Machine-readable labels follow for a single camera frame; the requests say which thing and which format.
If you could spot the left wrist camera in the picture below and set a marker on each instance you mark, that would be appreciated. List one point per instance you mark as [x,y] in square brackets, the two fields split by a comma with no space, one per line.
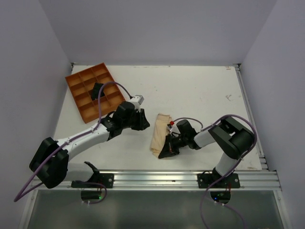
[137,100]

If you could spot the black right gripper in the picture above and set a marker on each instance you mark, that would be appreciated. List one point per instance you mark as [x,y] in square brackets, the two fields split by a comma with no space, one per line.
[168,146]

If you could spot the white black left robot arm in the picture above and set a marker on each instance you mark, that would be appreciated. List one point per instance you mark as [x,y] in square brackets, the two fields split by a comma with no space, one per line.
[52,161]

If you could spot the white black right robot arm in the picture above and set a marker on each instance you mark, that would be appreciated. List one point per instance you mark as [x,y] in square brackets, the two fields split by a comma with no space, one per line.
[232,137]

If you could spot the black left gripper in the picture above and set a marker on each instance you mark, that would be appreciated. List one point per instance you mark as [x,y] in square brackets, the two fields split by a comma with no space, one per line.
[142,124]

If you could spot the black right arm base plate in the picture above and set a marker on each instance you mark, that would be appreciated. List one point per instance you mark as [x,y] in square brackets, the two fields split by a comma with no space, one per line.
[202,181]

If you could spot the orange compartment tray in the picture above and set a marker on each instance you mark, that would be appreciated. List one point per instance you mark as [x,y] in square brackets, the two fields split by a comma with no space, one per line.
[84,87]

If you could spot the black rolled garment in tray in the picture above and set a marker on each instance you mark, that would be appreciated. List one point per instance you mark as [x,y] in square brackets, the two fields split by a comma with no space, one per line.
[95,91]

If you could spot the aluminium mounting rail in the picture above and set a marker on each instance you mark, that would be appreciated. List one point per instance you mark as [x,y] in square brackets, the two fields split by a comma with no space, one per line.
[186,180]

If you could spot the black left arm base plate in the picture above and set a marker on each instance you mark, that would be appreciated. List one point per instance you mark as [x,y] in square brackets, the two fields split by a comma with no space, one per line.
[105,179]

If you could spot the cream beige underwear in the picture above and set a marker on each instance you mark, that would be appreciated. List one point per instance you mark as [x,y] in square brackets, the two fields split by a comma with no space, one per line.
[159,133]

